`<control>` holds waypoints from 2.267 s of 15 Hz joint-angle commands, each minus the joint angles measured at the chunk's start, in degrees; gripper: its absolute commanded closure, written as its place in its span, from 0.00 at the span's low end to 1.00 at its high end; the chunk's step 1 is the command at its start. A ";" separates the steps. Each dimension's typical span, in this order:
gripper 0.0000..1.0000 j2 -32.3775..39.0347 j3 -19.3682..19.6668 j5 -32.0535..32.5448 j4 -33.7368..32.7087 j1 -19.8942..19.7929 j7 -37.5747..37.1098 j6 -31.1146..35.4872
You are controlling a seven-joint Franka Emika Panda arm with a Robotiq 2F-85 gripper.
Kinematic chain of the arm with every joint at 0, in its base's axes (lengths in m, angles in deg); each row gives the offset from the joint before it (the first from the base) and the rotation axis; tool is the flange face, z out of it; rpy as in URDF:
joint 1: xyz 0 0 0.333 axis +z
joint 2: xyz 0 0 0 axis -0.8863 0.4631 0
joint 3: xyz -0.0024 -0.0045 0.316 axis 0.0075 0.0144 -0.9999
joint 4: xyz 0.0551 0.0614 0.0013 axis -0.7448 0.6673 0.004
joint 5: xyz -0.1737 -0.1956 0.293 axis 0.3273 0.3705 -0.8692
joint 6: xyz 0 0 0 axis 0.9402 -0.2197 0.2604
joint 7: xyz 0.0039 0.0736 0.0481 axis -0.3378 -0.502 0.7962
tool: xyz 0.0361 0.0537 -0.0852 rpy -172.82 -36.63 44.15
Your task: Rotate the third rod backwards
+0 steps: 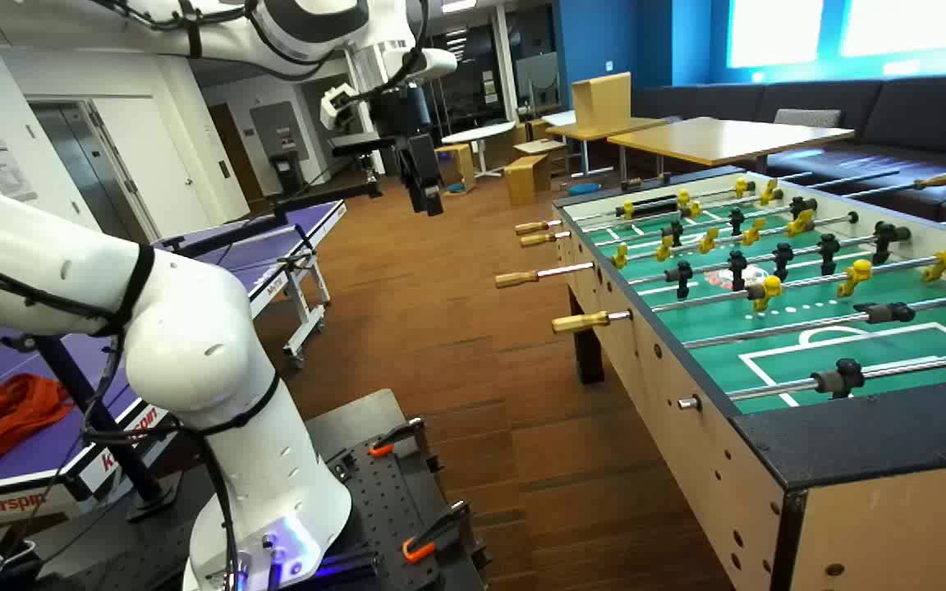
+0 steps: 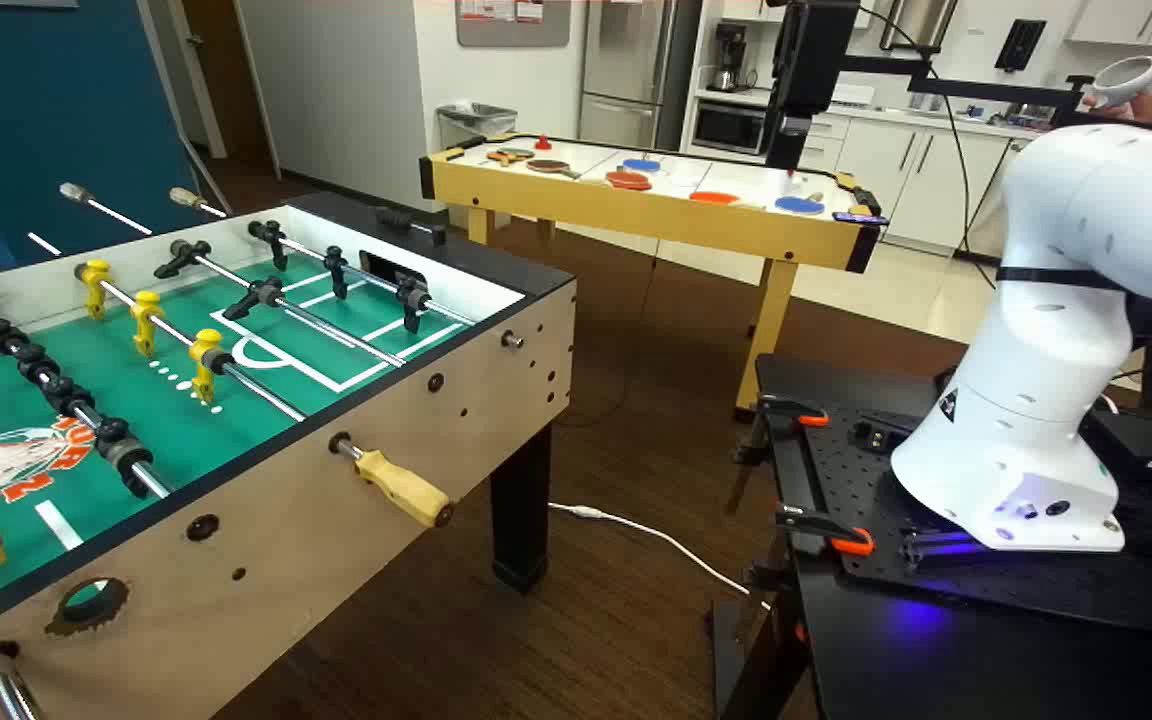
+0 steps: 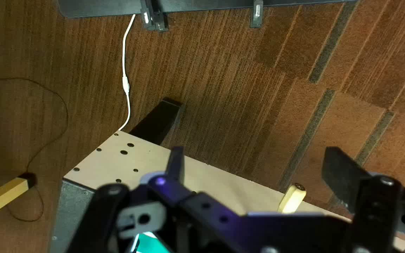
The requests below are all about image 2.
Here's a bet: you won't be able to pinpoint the white VR controller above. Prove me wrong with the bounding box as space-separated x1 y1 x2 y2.
1083 51 1152 112

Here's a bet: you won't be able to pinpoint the three yellow players rod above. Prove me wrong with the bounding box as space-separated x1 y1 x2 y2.
24 233 457 533

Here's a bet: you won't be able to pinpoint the white kitchen base cabinets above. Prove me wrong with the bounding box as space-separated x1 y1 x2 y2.
681 91 1022 261

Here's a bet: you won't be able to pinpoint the small black device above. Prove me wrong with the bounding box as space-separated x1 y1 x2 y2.
849 412 923 456

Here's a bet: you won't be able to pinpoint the microwave oven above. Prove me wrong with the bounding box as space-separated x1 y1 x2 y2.
690 102 771 160

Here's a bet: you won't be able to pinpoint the black coffee maker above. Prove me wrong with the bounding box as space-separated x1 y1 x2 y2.
709 15 755 98

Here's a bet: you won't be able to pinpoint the black orange clamp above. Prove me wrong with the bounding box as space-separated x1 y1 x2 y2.
777 506 880 565
755 394 835 450

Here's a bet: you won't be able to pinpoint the stainless steel fridge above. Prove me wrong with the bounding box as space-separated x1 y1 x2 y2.
570 0 702 153

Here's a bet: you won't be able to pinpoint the yellow air hockey table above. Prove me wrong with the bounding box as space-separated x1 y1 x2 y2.
414 131 889 419

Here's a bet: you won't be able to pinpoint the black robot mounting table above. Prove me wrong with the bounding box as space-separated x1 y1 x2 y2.
711 352 1152 720

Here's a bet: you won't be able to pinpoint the white red label sticker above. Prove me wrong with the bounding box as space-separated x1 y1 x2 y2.
453 0 576 51

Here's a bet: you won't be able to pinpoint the brown wooden door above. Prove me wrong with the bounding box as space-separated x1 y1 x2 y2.
177 0 275 175

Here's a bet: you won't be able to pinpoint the foosball table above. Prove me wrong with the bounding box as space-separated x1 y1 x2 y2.
0 195 578 720

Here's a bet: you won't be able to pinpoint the white wall cabinets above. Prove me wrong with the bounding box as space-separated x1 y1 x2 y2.
1063 0 1152 51

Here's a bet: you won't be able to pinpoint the black camera stand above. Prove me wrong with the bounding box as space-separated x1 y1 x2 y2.
764 0 1088 175

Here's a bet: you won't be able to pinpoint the white floor cable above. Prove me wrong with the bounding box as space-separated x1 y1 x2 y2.
547 497 755 599

